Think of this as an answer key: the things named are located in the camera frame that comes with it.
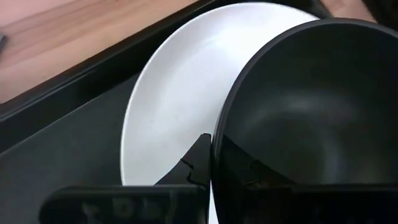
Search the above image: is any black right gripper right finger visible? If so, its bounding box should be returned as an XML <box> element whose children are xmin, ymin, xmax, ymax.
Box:
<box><xmin>222</xmin><ymin>136</ymin><xmax>398</xmax><ymax>224</ymax></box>

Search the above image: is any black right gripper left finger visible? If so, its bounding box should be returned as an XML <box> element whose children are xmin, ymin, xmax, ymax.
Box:
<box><xmin>39</xmin><ymin>133</ymin><xmax>213</xmax><ymax>224</ymax></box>

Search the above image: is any white round plate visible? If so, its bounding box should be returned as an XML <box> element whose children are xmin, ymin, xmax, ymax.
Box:
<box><xmin>120</xmin><ymin>1</ymin><xmax>320</xmax><ymax>224</ymax></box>

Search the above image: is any black bowl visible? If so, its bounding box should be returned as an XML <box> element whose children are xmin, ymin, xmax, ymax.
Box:
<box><xmin>211</xmin><ymin>17</ymin><xmax>398</xmax><ymax>224</ymax></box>

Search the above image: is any black plastic tray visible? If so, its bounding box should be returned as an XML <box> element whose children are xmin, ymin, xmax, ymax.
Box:
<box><xmin>0</xmin><ymin>0</ymin><xmax>333</xmax><ymax>224</ymax></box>

